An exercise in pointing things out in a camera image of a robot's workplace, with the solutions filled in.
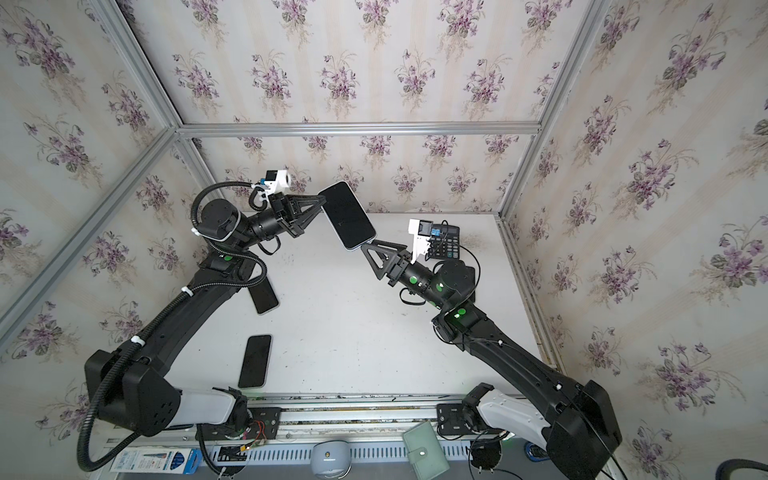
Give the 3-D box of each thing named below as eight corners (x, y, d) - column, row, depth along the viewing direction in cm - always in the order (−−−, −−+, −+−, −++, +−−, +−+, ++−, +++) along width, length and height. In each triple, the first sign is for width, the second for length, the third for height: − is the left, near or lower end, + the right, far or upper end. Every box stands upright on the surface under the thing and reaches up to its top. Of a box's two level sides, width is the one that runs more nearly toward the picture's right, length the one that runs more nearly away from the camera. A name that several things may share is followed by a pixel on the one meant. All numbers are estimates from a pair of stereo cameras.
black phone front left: (240, 390, 80) (237, 388, 79) (249, 338, 90) (247, 336, 88) (266, 386, 81) (264, 384, 79) (273, 336, 90) (271, 333, 89)
